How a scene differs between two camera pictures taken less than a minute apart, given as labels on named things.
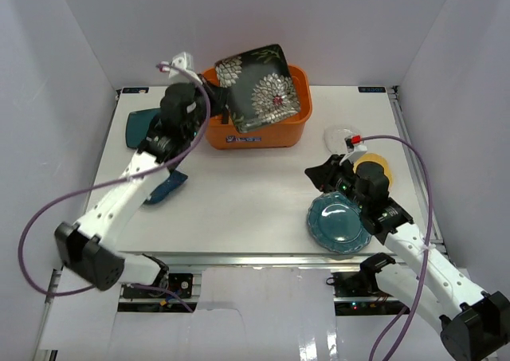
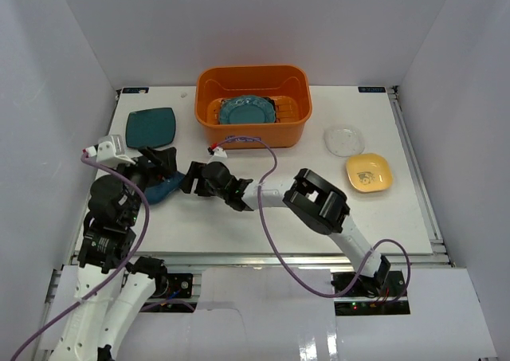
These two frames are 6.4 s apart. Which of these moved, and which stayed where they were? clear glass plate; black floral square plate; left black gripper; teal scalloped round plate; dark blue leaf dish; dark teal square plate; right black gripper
Moved: black floral square plate; right black gripper; left black gripper; teal scalloped round plate
Stayed: clear glass plate; dark teal square plate; dark blue leaf dish
